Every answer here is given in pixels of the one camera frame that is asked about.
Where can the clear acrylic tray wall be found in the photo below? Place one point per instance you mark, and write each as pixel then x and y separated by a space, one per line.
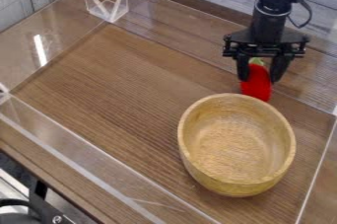
pixel 92 94

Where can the red plush strawberry toy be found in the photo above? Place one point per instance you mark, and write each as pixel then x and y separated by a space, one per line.
pixel 257 86

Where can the clear acrylic corner bracket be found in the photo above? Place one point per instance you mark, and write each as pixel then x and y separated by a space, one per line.
pixel 108 10

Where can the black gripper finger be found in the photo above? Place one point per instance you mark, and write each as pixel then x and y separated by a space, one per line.
pixel 278 66
pixel 243 67

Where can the black table leg clamp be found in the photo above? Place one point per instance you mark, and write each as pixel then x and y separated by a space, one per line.
pixel 53 208

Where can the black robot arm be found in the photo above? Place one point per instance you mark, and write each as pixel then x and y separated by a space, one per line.
pixel 300 14

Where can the oval wooden bowl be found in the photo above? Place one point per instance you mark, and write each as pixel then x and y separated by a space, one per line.
pixel 236 144

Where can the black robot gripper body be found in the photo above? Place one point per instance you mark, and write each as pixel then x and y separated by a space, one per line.
pixel 265 38

